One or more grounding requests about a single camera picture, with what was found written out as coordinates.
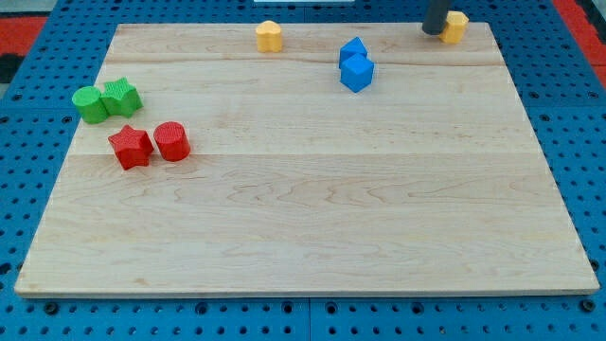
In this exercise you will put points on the yellow heart block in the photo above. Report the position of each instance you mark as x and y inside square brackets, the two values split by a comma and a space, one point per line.
[269, 37]

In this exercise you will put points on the blue cube block front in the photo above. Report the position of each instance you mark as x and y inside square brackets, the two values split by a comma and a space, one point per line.
[356, 72]

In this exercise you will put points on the wooden board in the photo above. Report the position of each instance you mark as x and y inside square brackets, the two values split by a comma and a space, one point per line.
[428, 182]

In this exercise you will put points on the blue block rear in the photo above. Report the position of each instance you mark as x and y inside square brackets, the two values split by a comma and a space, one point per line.
[354, 47]

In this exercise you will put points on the red cylinder block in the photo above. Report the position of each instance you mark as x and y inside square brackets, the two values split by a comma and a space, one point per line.
[171, 140]

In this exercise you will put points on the red star block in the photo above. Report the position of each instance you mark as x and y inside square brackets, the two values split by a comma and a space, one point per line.
[132, 147]

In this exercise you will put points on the green star block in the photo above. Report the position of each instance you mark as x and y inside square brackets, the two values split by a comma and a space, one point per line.
[121, 98]

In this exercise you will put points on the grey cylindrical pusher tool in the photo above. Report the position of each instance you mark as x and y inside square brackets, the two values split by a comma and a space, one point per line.
[435, 16]

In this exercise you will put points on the yellow hexagon block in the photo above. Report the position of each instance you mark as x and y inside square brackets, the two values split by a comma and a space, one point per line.
[455, 27]

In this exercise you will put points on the green cylinder block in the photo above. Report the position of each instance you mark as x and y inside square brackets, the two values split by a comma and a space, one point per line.
[89, 105]

